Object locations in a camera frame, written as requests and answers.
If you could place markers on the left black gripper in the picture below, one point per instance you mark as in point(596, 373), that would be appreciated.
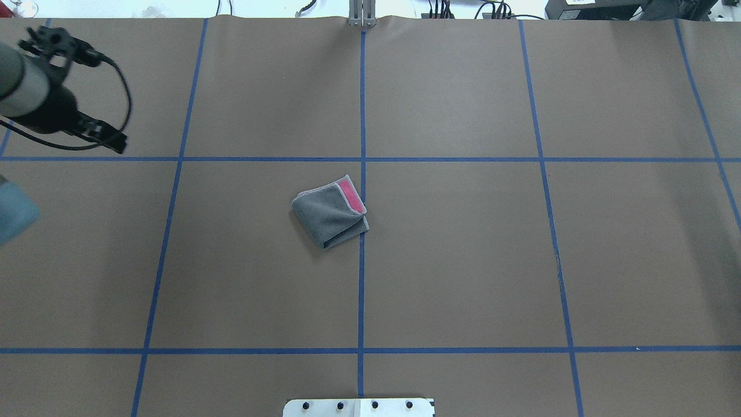
point(54, 112)

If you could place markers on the pink and grey towel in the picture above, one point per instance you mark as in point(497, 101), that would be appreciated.
point(331, 214)

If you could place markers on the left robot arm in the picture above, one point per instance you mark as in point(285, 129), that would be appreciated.
point(18, 72)

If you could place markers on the black box top right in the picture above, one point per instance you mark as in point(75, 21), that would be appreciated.
point(629, 10)

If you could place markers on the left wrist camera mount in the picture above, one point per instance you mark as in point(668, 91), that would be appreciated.
point(54, 51)

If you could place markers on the aluminium post at table edge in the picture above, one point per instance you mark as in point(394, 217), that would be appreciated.
point(362, 13)

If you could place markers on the white metal base plate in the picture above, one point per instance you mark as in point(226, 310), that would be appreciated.
point(360, 407)

